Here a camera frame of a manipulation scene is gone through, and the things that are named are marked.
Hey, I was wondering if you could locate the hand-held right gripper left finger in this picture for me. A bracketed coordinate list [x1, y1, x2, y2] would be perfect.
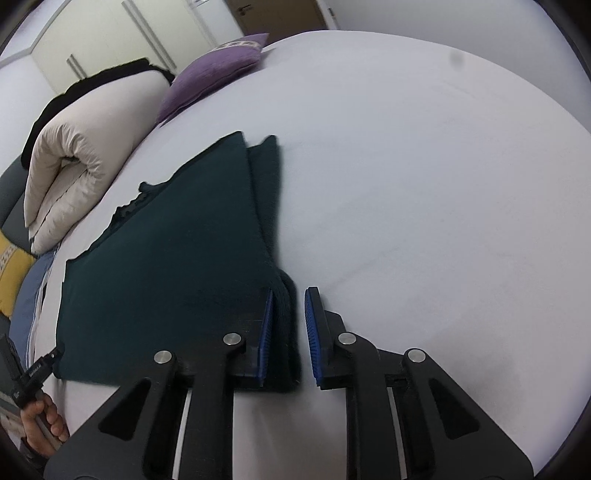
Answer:
[44, 288, 277, 480]

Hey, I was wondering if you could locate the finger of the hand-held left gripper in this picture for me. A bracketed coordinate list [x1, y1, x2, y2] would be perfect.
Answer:
[34, 348, 64, 381]

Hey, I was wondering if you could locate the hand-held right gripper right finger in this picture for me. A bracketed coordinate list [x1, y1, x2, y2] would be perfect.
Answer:
[304, 286, 534, 480]

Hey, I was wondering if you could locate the dark green sweater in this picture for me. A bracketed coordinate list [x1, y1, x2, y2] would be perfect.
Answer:
[55, 130, 302, 394]

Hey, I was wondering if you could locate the person's left hand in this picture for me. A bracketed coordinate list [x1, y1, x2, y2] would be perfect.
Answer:
[21, 397, 70, 455]

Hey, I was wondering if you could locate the blue pillow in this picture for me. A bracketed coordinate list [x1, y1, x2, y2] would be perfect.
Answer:
[8, 251, 58, 361]

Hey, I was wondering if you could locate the yellow embroidered pillow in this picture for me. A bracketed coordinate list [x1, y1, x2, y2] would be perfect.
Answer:
[0, 231, 38, 317]

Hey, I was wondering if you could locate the grey upholstered headboard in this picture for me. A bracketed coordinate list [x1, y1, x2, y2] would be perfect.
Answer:
[0, 154, 33, 252]

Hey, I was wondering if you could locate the rolled beige duvet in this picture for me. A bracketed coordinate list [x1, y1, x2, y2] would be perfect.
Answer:
[24, 70, 171, 254]

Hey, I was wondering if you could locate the patterned purple pillow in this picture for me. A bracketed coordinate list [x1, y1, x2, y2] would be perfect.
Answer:
[212, 39, 262, 51]

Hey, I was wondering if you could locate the black cloth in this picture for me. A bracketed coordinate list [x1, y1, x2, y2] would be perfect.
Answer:
[21, 58, 176, 164]

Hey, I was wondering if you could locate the brown wooden door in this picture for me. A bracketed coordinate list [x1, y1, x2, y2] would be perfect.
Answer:
[226, 0, 340, 44]

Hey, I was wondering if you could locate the cream wardrobe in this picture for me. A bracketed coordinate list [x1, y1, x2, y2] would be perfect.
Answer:
[0, 0, 245, 88]

